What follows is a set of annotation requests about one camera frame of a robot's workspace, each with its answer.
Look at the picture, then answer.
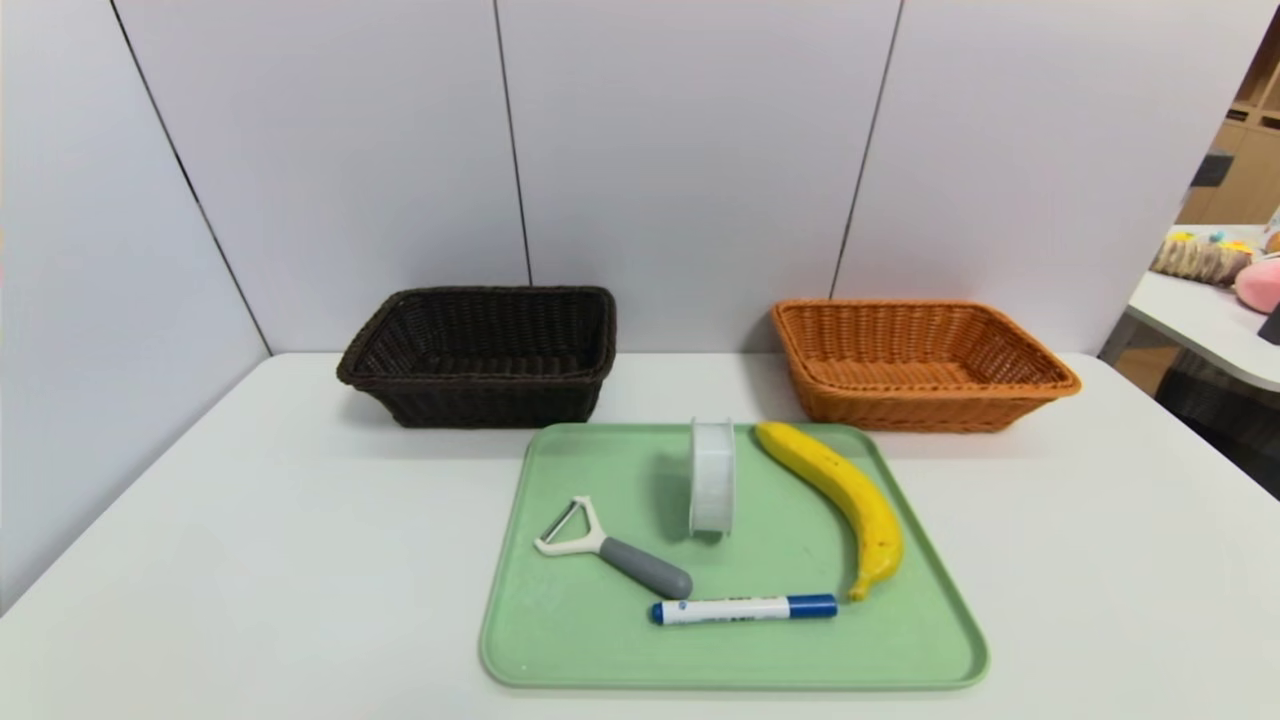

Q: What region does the clear tape roll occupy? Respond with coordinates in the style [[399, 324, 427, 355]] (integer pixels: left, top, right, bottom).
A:
[[690, 419, 737, 537]]

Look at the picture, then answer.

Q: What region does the white peeler with grey handle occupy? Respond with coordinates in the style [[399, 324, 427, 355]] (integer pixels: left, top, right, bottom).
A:
[[533, 496, 694, 601]]

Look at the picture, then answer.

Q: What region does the yellow banana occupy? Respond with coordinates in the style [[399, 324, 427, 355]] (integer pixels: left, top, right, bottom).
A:
[[754, 421, 905, 602]]

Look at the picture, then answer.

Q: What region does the blue and white marker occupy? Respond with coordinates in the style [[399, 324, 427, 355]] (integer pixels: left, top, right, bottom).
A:
[[651, 594, 839, 627]]

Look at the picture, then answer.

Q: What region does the dark brown wicker basket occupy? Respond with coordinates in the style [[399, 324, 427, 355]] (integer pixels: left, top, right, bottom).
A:
[[336, 285, 618, 429]]

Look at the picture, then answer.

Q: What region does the orange wicker basket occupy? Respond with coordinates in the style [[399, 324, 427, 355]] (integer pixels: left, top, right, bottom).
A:
[[770, 298, 1083, 433]]

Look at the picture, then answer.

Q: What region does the green plastic tray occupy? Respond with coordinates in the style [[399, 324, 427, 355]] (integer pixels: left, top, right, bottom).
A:
[[478, 421, 991, 691]]

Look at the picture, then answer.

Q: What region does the white background table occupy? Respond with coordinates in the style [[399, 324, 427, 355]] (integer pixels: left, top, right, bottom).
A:
[[1100, 225, 1280, 393]]

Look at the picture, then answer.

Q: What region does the brown striped plush toy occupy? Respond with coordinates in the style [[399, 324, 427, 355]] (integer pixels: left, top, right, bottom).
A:
[[1150, 232, 1256, 289]]

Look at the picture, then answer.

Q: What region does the wooden cabinet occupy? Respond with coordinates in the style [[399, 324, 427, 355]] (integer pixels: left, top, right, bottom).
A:
[[1175, 20, 1280, 226]]

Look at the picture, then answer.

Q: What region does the pink plush toy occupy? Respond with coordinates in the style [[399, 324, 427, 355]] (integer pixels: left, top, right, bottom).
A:
[[1233, 255, 1280, 313]]

